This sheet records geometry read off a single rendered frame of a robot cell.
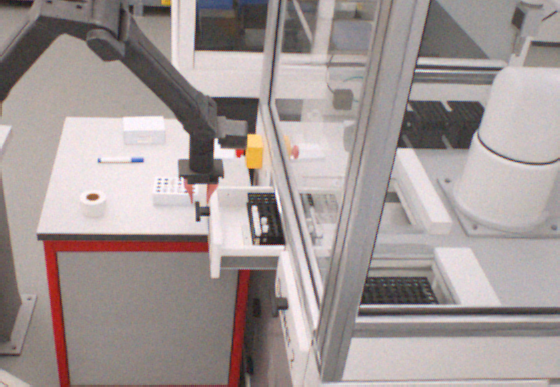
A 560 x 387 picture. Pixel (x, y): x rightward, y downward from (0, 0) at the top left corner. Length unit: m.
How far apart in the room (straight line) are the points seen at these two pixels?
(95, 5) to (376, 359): 0.75
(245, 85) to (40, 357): 1.18
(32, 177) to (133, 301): 1.57
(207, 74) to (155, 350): 0.92
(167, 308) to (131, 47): 1.02
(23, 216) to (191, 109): 1.94
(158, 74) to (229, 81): 1.13
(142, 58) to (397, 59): 0.49
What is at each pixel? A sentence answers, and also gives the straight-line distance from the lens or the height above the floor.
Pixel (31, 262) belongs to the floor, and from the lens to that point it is 2.96.
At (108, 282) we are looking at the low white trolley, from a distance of 1.97.
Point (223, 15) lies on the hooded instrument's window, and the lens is 2.31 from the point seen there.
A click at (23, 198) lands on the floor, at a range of 3.33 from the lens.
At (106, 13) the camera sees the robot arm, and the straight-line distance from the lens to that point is 1.14.
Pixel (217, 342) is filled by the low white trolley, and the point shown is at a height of 0.33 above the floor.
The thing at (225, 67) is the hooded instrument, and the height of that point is 0.92.
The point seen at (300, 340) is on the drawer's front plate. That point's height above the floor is 0.93.
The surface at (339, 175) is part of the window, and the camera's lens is 1.17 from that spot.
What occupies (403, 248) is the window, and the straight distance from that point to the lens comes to 1.10.
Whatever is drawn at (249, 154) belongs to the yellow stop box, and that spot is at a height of 0.89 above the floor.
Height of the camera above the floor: 1.89
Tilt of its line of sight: 35 degrees down
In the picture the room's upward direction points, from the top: 4 degrees clockwise
